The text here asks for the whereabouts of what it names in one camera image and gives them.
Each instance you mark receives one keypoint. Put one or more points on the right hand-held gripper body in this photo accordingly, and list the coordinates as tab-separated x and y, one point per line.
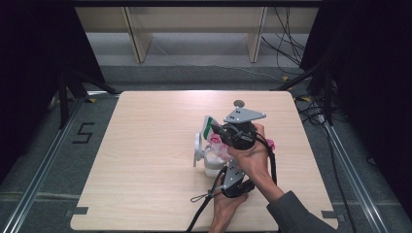
241	134

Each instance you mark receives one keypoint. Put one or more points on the black metal stand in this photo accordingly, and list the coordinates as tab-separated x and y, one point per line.
319	81
69	87

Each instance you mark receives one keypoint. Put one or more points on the light wooden shelf unit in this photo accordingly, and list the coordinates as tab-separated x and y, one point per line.
194	19

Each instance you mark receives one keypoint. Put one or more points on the yellow tape piece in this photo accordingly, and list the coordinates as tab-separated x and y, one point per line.
92	100
306	98
285	78

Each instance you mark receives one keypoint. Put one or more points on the person's right hand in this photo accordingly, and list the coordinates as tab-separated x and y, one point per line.
256	161

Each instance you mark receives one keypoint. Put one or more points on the black curtain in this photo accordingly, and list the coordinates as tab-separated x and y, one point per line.
375	81
29	64

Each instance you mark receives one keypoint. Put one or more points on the black table bracket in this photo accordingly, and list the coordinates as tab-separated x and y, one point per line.
79	211
332	215

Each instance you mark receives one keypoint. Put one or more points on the aluminium floor rail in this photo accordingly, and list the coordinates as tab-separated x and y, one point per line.
354	181
42	168

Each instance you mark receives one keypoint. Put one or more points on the clear jar with grey lid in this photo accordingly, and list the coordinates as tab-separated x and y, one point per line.
212	165

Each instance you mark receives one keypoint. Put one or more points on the person's left hand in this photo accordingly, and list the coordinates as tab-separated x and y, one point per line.
223	210

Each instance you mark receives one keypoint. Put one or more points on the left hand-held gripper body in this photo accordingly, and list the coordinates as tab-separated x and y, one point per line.
234	176

